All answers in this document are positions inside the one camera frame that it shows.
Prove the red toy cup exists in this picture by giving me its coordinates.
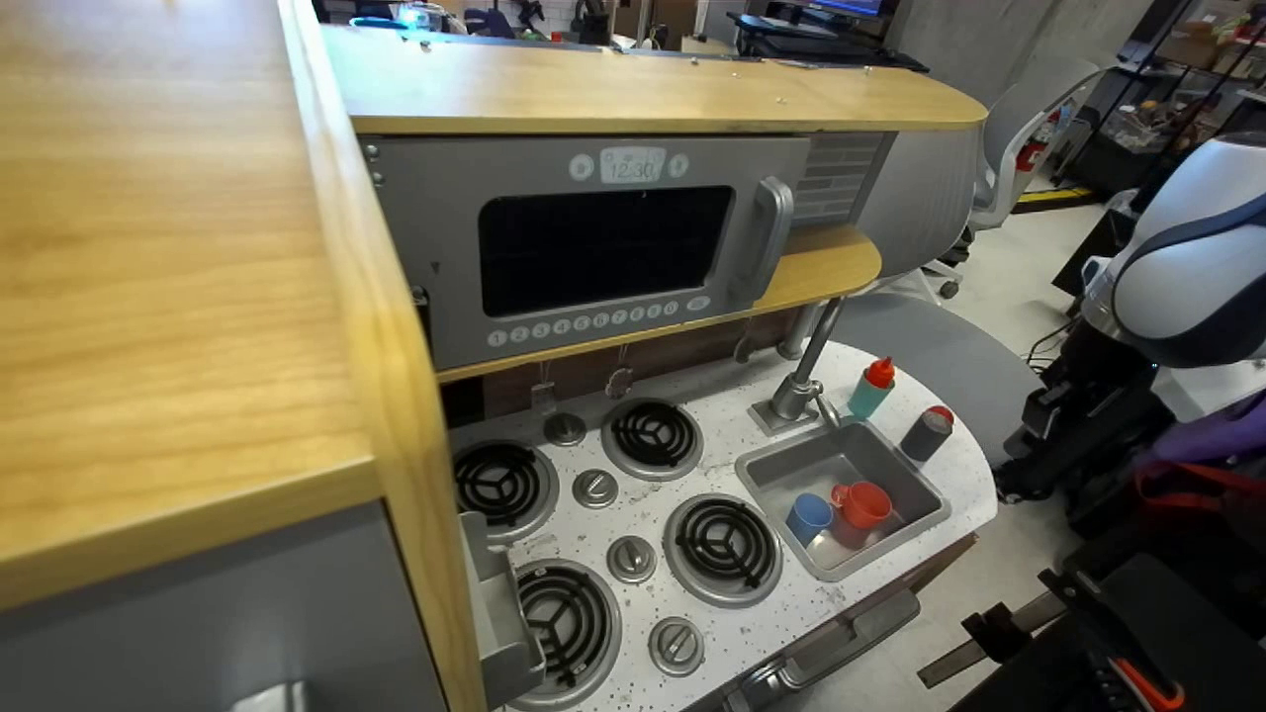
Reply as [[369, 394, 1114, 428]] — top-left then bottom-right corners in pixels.
[[826, 474, 904, 555]]

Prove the white speckled toy kitchen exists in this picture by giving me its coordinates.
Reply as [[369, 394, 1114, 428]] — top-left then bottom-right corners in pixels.
[[0, 0, 1003, 712]]

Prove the grey metal bar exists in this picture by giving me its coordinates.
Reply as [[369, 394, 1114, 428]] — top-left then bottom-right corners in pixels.
[[917, 585, 1074, 691]]

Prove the grey toy faucet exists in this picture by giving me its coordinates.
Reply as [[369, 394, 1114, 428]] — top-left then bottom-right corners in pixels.
[[748, 294, 850, 440]]

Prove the grey oven door handle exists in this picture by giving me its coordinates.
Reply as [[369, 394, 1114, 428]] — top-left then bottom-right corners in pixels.
[[734, 585, 925, 705]]

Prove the black coil stove burner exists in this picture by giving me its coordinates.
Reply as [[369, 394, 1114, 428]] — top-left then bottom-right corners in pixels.
[[506, 555, 623, 709], [661, 492, 787, 608], [450, 440, 561, 540], [595, 394, 709, 482]]

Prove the teal bottle with red cap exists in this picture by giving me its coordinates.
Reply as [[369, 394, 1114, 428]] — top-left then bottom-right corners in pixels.
[[847, 352, 901, 423]]

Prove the blue toy cup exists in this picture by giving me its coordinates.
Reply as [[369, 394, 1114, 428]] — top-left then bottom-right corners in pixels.
[[781, 492, 837, 551]]

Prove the grey toy microwave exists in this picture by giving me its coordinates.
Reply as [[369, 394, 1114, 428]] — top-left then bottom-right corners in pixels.
[[361, 129, 901, 376]]

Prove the red strap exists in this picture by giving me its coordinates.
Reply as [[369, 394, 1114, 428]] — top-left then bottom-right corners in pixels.
[[1130, 449, 1266, 532]]

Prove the grey microwave door handle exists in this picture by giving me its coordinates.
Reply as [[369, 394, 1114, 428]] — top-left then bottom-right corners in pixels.
[[719, 175, 799, 315]]

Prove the purple bag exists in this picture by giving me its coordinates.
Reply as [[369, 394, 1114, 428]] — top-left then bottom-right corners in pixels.
[[1143, 390, 1266, 480]]

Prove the black perforated mounting table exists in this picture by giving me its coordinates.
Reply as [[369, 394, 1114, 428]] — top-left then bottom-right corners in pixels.
[[946, 551, 1266, 712]]

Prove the grey toy sink basin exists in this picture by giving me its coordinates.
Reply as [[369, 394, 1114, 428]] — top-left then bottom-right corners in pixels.
[[730, 414, 952, 585]]

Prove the orange black bar clamp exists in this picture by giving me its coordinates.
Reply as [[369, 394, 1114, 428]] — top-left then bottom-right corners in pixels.
[[1103, 647, 1196, 712]]

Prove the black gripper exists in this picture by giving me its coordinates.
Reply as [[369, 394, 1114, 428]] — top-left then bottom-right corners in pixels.
[[1041, 312, 1177, 445]]

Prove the grey round stove knob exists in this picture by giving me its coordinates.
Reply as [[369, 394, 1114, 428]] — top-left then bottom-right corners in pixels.
[[643, 613, 709, 680], [569, 465, 623, 514], [602, 531, 661, 588], [540, 407, 590, 445]]

